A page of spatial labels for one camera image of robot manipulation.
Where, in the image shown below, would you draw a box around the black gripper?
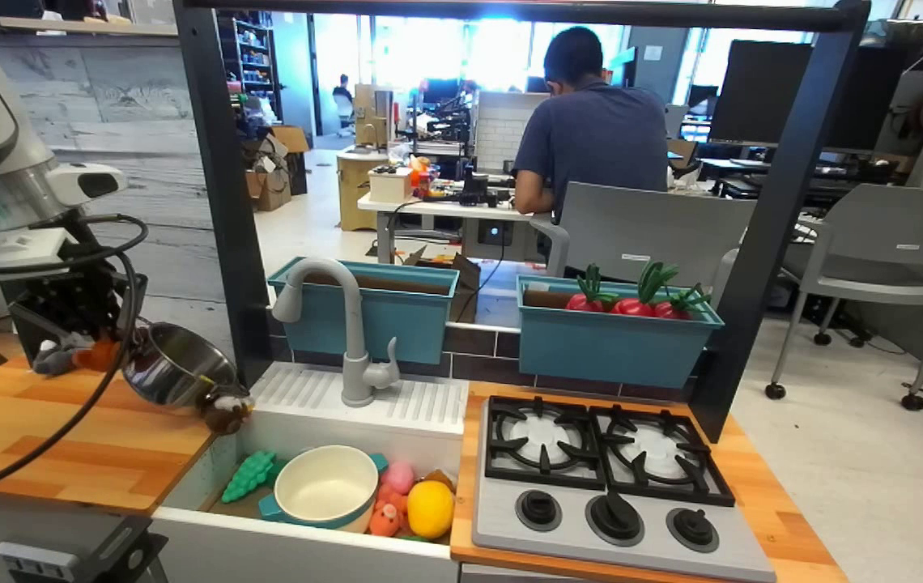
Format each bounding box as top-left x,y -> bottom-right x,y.
0,263 -> 148,374

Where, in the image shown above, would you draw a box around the orange plush toy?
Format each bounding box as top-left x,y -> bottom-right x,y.
74,335 -> 120,368

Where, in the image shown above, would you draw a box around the stainless steel pot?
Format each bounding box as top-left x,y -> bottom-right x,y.
123,319 -> 250,415

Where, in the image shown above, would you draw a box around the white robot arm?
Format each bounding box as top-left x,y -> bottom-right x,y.
0,67 -> 146,280

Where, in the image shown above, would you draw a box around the brown plush toy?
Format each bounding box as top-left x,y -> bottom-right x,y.
208,394 -> 252,433

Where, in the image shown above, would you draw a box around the green toy corn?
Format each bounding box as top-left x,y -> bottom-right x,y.
222,450 -> 283,504

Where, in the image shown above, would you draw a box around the white toy sink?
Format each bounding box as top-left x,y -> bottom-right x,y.
156,362 -> 471,583

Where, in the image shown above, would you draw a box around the grey toy faucet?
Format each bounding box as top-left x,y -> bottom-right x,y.
273,256 -> 403,408

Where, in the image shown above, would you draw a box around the pink toy fruit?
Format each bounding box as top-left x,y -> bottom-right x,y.
365,464 -> 415,538

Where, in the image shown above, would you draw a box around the yellow toy lemon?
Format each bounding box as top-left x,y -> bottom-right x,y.
410,480 -> 454,539

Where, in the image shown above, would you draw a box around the red toy radishes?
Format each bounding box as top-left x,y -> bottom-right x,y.
566,263 -> 711,319

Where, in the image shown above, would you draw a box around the toy stove top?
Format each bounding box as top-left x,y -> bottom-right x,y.
474,394 -> 775,583

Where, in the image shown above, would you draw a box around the cream bowl with teal rim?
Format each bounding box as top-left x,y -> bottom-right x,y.
273,443 -> 378,528

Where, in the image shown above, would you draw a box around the left teal planter box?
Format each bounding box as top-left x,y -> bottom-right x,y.
286,260 -> 459,365

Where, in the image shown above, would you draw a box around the teal planter box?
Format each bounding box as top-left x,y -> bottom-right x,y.
286,260 -> 459,365
519,274 -> 727,388

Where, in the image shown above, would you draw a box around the grey office chair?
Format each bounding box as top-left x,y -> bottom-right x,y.
536,180 -> 755,291

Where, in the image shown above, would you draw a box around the right teal planter box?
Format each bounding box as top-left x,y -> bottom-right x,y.
519,274 -> 727,388

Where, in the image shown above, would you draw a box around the seated person in blue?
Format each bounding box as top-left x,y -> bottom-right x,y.
526,26 -> 669,202

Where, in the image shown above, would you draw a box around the grey chair at right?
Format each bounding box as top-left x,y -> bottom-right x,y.
765,184 -> 923,411

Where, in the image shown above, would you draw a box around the black metal frame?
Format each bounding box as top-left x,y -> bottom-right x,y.
173,0 -> 870,439

